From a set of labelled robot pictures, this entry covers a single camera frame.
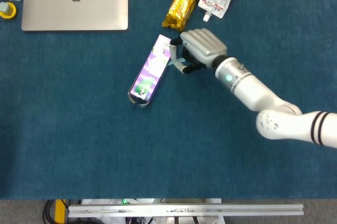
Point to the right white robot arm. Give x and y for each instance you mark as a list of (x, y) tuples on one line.
[(250, 92)]

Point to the gold snack package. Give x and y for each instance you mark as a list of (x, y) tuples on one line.
[(184, 0)]

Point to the pale green small block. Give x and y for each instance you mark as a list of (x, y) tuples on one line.
[(4, 7)]

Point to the purple carton box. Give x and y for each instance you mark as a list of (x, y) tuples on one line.
[(151, 73)]

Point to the teal table cloth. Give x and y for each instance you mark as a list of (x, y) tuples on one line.
[(105, 142)]

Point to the silver laptop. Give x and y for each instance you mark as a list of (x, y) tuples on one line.
[(76, 5)]

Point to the aluminium frame rail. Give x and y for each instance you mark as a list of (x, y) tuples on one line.
[(184, 210)]

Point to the yellow object under table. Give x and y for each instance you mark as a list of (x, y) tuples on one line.
[(60, 210)]

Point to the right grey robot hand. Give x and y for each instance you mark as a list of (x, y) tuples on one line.
[(205, 44)]

